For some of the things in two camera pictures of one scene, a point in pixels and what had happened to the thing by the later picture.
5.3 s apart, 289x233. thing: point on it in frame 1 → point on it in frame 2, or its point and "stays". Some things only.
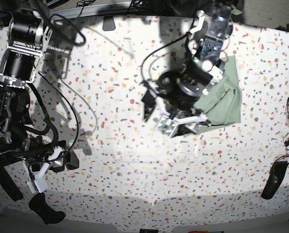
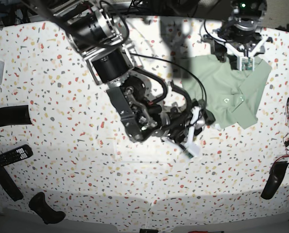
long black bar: [4, 178] stays
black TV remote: [6, 158] stays
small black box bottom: [146, 230] stays
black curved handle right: [278, 172] stays
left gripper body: [36, 165] → [185, 126]
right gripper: [177, 92] → [245, 45]
